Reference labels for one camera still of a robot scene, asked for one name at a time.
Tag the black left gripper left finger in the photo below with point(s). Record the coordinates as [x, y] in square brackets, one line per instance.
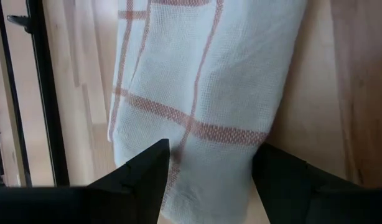
[132, 193]

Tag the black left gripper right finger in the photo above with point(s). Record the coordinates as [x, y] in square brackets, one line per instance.
[290, 189]

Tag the white towel with orange checks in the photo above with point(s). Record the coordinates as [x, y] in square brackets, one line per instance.
[203, 77]

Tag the black aluminium table frame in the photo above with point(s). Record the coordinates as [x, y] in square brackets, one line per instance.
[48, 93]

